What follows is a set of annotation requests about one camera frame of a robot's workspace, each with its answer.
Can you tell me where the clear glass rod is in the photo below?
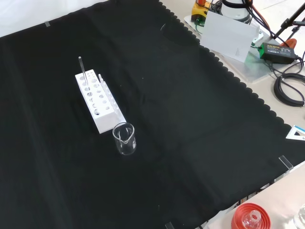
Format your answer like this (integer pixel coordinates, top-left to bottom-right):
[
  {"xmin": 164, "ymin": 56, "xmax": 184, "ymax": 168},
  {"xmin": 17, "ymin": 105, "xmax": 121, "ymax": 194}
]
[{"xmin": 78, "ymin": 56, "xmax": 89, "ymax": 86}]

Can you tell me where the white test tube rack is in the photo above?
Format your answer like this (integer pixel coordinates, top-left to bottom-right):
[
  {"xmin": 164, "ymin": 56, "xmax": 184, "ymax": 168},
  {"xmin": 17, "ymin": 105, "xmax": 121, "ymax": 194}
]
[{"xmin": 74, "ymin": 69, "xmax": 126, "ymax": 134}]

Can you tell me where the black bench cloth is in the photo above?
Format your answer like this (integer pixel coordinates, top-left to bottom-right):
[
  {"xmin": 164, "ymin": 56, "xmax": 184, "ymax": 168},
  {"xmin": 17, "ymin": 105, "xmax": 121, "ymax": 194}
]
[{"xmin": 0, "ymin": 0, "xmax": 305, "ymax": 229}]

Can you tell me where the small clear glass beaker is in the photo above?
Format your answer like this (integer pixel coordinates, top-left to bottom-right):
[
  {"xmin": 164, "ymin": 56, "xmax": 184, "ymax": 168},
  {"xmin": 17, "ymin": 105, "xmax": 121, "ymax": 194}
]
[{"xmin": 112, "ymin": 122, "xmax": 137, "ymax": 156}]

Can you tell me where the pale board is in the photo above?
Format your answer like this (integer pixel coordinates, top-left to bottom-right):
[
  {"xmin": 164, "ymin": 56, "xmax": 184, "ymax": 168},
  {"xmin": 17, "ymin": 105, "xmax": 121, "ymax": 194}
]
[{"xmin": 201, "ymin": 10, "xmax": 260, "ymax": 63}]

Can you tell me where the yellow stop button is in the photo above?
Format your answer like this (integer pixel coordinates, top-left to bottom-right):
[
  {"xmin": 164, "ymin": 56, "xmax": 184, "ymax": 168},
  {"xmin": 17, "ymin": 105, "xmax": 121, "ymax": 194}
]
[{"xmin": 192, "ymin": 0, "xmax": 212, "ymax": 22}]

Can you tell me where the black power adapter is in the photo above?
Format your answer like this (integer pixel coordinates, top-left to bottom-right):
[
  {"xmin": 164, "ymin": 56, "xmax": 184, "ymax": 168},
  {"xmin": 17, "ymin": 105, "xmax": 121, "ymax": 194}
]
[{"xmin": 259, "ymin": 42, "xmax": 299, "ymax": 64}]

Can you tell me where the white triangle ruler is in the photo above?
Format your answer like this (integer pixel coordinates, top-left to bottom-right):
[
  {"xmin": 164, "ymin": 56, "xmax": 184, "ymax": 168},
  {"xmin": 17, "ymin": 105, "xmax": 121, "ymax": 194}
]
[{"xmin": 285, "ymin": 124, "xmax": 305, "ymax": 141}]

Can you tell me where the small clear glass flask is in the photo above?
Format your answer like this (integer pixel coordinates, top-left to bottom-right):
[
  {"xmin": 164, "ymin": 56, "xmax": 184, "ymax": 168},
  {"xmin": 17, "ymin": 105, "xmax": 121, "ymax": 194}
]
[{"xmin": 242, "ymin": 210, "xmax": 262, "ymax": 229}]

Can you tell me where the orange clamp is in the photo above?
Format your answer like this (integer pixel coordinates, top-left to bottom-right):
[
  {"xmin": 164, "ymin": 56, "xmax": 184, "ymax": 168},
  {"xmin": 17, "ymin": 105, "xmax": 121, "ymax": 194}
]
[{"xmin": 281, "ymin": 38, "xmax": 297, "ymax": 48}]

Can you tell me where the black tripod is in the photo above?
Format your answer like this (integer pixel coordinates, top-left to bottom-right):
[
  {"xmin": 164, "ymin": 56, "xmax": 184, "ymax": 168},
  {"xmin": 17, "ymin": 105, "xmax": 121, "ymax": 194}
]
[{"xmin": 271, "ymin": 0, "xmax": 305, "ymax": 41}]

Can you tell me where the clear glass vessel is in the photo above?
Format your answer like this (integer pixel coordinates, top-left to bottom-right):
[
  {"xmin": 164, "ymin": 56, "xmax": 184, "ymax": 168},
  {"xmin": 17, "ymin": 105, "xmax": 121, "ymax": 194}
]
[{"xmin": 293, "ymin": 204, "xmax": 305, "ymax": 229}]

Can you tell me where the coiled black cable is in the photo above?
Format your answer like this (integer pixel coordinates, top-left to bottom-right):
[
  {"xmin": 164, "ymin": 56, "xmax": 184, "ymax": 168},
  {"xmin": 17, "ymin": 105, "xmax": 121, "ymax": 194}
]
[{"xmin": 273, "ymin": 73, "xmax": 305, "ymax": 107}]

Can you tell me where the red ribbed ring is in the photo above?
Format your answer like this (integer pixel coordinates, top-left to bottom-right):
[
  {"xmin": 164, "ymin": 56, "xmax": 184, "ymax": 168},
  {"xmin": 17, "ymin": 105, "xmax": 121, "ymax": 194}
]
[{"xmin": 231, "ymin": 202, "xmax": 272, "ymax": 229}]

